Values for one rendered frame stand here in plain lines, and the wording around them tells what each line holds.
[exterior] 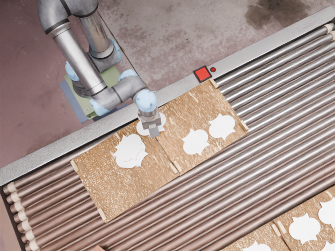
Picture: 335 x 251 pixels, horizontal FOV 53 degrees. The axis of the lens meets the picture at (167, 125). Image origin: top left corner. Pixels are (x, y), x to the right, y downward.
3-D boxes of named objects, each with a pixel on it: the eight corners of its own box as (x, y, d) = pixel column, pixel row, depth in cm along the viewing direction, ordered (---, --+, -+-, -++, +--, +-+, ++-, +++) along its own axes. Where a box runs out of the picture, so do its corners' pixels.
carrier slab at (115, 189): (71, 161, 164) (70, 161, 163) (141, 118, 170) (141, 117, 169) (106, 223, 155) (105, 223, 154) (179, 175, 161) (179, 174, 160)
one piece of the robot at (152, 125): (142, 132, 133) (145, 142, 149) (164, 125, 134) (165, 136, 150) (134, 105, 137) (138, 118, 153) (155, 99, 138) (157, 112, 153)
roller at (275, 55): (6, 187, 165) (1, 186, 161) (328, 25, 190) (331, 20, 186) (9, 195, 164) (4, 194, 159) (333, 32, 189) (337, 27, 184)
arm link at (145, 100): (148, 83, 126) (160, 100, 123) (149, 94, 136) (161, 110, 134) (130, 94, 124) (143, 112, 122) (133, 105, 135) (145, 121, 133)
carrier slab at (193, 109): (143, 118, 170) (143, 117, 169) (210, 78, 176) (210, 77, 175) (180, 176, 161) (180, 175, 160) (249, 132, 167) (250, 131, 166)
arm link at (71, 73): (66, 73, 165) (58, 61, 152) (89, 60, 167) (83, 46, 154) (79, 92, 162) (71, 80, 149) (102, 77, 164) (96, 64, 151)
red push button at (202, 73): (194, 72, 178) (195, 71, 177) (204, 67, 179) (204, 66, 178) (200, 81, 177) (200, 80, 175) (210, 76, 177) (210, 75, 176)
